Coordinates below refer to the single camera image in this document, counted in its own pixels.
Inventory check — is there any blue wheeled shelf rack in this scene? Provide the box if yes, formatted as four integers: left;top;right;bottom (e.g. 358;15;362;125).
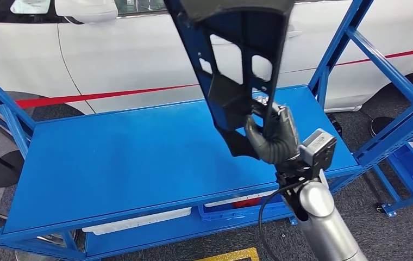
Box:
370;136;413;218

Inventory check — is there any black camera cable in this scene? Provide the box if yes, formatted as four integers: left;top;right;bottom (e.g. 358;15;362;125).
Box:
258;182;308;261

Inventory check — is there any white car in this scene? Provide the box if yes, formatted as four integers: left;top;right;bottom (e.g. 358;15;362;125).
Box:
0;0;413;115

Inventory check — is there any red barrier belt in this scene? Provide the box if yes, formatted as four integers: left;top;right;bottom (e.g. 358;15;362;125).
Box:
0;45;413;110

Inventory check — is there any blue plastic crate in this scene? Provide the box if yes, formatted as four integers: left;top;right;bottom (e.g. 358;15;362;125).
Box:
197;196;293;222
386;144;413;197

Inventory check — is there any red object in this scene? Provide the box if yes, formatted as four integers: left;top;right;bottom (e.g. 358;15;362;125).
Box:
232;197;262;209

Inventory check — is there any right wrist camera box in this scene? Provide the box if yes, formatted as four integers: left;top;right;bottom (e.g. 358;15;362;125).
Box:
299;128;337;170

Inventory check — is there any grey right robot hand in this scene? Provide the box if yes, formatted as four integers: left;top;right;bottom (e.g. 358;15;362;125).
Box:
244;97;302;166

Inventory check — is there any blue steel shelf rack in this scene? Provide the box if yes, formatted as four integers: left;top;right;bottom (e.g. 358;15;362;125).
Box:
0;0;413;261

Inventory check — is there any black plastic frame part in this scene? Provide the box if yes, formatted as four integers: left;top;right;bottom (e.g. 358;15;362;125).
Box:
163;0;297;159

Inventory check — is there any yellow floor tape square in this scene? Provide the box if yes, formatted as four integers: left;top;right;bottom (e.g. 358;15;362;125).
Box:
196;247;261;261

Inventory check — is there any black round stand base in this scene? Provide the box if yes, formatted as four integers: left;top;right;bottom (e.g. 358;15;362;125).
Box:
368;116;395;138

